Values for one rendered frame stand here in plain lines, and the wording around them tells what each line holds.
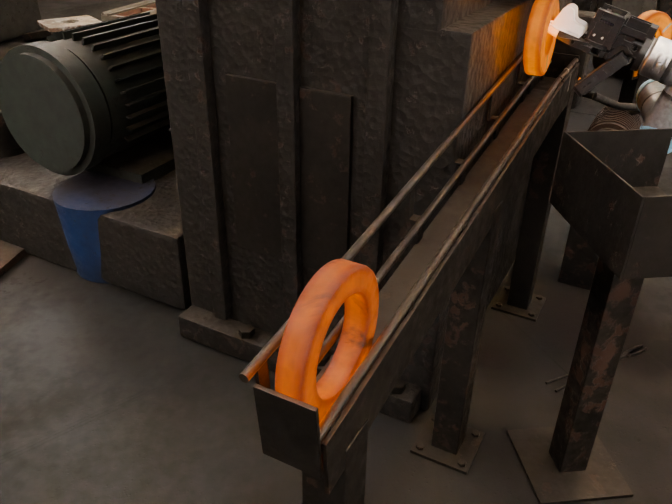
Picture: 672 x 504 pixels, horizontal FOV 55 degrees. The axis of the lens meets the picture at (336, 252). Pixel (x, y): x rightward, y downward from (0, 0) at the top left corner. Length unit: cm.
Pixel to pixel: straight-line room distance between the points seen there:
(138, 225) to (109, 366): 39
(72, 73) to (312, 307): 141
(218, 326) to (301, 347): 111
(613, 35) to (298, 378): 96
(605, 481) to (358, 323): 90
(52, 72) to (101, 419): 93
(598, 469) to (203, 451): 85
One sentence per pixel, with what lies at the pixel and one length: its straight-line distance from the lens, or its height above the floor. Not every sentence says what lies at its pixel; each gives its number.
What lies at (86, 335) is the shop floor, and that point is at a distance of 191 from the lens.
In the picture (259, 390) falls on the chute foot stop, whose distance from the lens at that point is 68.
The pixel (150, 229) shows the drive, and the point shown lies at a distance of 186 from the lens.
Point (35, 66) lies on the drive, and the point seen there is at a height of 63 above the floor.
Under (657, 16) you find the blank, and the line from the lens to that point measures 207.
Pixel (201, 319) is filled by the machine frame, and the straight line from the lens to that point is 177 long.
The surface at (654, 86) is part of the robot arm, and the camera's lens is 154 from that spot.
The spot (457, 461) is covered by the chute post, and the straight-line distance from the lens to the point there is 150.
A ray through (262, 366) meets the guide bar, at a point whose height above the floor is 65.
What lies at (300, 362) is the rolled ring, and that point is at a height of 69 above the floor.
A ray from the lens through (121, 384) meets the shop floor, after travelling 173.
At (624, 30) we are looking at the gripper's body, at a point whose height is 85.
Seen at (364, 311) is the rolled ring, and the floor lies 67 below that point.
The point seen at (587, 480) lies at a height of 1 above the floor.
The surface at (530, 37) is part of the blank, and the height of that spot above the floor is 83.
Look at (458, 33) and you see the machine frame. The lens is 119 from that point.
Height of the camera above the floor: 111
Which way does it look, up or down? 31 degrees down
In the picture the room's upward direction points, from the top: 1 degrees clockwise
